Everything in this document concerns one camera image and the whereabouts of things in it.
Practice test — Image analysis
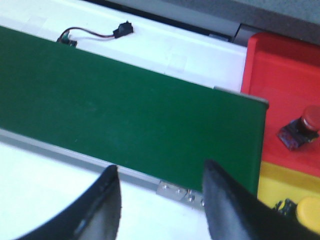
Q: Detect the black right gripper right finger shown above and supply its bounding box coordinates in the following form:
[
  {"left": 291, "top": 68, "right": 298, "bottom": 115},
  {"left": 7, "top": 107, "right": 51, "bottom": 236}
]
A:
[{"left": 202, "top": 159, "right": 320, "bottom": 240}]

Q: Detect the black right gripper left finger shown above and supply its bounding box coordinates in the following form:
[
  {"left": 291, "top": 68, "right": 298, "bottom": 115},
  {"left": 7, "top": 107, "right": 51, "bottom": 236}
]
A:
[{"left": 18, "top": 165, "right": 122, "bottom": 240}]

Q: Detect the yellow push button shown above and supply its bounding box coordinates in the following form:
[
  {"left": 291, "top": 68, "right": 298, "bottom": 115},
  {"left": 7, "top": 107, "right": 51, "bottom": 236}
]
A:
[{"left": 273, "top": 196, "right": 320, "bottom": 234}]

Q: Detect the red push button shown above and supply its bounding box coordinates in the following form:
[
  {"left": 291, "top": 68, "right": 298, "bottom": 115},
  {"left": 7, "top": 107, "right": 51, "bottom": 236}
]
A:
[{"left": 276, "top": 105, "right": 320, "bottom": 151}]

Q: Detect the yellow plastic tray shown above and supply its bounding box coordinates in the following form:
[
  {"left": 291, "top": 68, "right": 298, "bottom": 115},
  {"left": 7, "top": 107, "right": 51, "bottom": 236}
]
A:
[{"left": 257, "top": 161, "right": 320, "bottom": 208}]

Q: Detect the green conveyor belt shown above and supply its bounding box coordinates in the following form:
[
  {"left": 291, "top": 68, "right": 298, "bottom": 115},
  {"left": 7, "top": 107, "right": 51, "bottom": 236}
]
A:
[{"left": 0, "top": 27, "right": 268, "bottom": 194}]

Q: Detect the red plastic tray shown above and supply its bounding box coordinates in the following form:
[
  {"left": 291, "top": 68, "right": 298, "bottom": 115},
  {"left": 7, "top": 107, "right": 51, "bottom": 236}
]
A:
[{"left": 241, "top": 32, "right": 320, "bottom": 177}]

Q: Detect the aluminium conveyor frame rail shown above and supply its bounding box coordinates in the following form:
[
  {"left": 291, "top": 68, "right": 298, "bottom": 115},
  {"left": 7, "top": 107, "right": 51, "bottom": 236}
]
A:
[{"left": 0, "top": 129, "right": 205, "bottom": 211}]

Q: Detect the black sensor with wire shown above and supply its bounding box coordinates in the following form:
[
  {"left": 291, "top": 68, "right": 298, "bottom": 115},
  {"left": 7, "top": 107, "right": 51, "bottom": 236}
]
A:
[{"left": 56, "top": 21, "right": 134, "bottom": 48}]

